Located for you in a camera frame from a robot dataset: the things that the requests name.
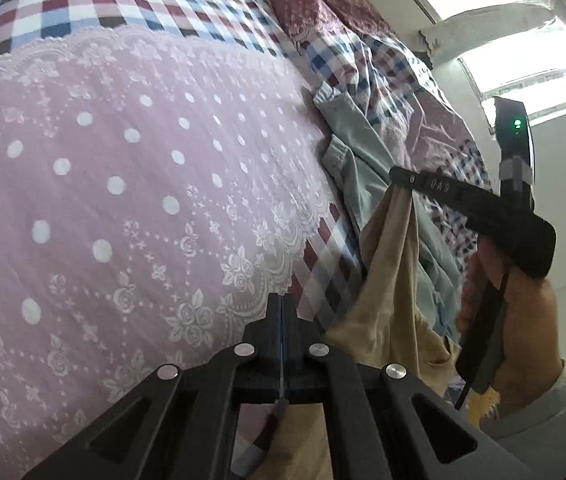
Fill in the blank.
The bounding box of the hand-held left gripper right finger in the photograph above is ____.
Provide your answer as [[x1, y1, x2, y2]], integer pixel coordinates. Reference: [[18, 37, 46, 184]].
[[281, 294, 534, 480]]

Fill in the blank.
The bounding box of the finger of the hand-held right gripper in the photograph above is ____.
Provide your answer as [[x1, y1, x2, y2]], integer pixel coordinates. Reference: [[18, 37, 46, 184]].
[[389, 166, 494, 219]]

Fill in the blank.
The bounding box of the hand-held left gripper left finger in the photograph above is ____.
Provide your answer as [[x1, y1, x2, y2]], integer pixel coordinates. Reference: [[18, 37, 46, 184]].
[[23, 292, 284, 480]]

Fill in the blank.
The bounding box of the beige garment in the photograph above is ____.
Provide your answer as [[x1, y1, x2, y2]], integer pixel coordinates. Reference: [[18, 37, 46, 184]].
[[233, 187, 464, 480]]

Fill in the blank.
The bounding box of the person's right hand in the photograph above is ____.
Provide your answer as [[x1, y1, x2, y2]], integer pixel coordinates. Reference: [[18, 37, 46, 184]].
[[455, 236, 564, 424]]

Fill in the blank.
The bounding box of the light blue garment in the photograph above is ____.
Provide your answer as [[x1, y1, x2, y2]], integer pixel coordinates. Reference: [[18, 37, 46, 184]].
[[313, 82, 464, 343]]

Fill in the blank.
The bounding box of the checked quilt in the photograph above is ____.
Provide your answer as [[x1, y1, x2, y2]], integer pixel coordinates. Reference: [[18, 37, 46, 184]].
[[268, 0, 494, 273]]

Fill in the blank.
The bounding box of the window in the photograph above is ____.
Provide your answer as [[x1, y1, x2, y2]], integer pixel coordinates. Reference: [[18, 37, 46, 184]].
[[392, 0, 566, 122]]

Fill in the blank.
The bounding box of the checked bed sheet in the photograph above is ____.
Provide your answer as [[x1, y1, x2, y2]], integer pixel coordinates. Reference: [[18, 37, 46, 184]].
[[0, 0, 366, 480]]

